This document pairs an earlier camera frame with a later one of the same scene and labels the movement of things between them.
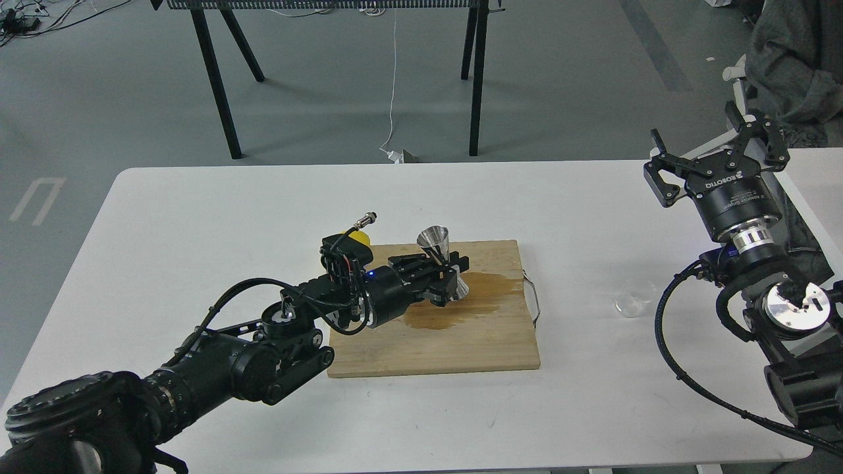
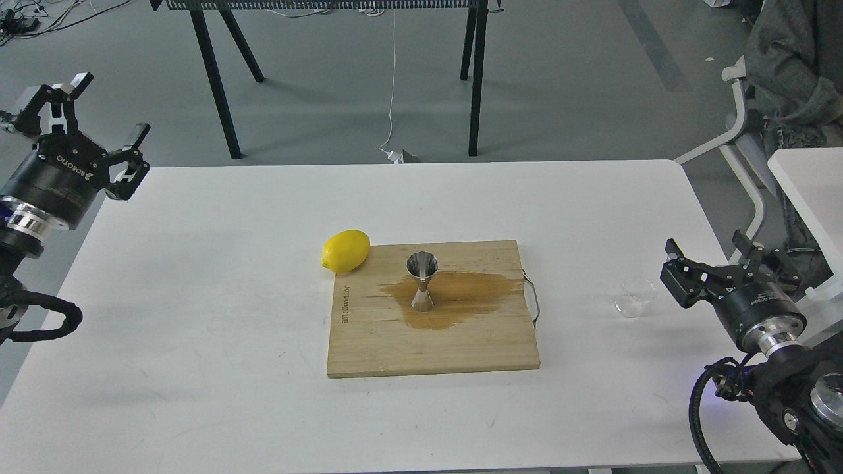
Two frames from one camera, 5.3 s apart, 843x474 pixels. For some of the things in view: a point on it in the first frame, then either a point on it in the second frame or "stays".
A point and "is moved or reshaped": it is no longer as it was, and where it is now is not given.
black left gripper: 390,295 -> 60,182
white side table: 814,178 stays
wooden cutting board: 490,328 stays
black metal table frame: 197,7 stays
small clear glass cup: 634,297 stays
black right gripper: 733,195 -> 761,315
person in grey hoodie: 795,66 stays
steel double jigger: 438,236 is moved or reshaped
